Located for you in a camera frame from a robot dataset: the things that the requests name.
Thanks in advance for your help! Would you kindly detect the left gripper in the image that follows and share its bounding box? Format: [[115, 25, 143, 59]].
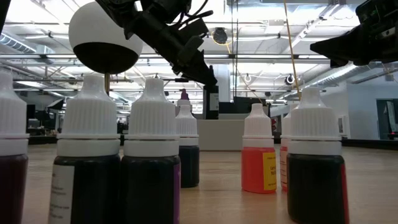
[[96, 0, 218, 86]]

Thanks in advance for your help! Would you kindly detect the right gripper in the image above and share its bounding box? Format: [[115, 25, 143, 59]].
[[310, 0, 398, 68]]

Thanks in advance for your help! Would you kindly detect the large purple-tip colouring bottle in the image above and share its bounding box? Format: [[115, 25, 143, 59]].
[[176, 88, 192, 108]]

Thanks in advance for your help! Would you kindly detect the grey plastic bin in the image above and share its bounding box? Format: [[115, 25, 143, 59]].
[[197, 119, 245, 152]]

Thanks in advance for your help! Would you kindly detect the small orange white-label dropper bottle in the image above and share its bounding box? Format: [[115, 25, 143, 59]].
[[275, 111, 292, 192]]

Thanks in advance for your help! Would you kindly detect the black perforated computer case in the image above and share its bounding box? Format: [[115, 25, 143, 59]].
[[218, 96, 270, 114]]

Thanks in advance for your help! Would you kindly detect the dark doorway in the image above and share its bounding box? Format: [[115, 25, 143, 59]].
[[375, 98, 398, 141]]

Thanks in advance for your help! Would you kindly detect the small navy dropper bottle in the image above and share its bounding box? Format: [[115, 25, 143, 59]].
[[175, 105, 200, 189]]

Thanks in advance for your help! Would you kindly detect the small orange yellow-label dropper bottle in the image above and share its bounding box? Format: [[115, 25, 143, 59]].
[[241, 103, 277, 194]]

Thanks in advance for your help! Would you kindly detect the white globe lamp black base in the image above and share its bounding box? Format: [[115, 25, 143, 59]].
[[68, 1, 144, 96]]

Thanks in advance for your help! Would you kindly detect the small purple-label dropper bottle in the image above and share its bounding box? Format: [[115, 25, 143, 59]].
[[119, 77, 182, 224]]

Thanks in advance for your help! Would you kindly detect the small red-label dropper bottle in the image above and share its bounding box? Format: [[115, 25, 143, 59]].
[[286, 86, 351, 224]]

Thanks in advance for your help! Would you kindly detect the small black white-label dropper bottle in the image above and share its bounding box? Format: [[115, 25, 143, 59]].
[[48, 74, 121, 224]]

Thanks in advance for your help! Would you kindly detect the background office desk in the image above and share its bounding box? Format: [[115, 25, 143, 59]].
[[27, 98, 67, 138]]

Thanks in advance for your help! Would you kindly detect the small dark red dropper bottle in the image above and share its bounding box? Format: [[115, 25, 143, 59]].
[[0, 70, 30, 224]]

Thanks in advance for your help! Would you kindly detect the silver ventilation duct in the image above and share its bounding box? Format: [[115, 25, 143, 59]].
[[0, 32, 40, 54], [303, 62, 398, 88]]

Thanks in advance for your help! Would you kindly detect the black ceiling cable reel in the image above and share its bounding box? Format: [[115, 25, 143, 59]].
[[212, 27, 229, 45]]

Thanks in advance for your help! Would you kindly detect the yellow hanging cable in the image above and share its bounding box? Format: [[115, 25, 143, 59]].
[[282, 0, 302, 101]]

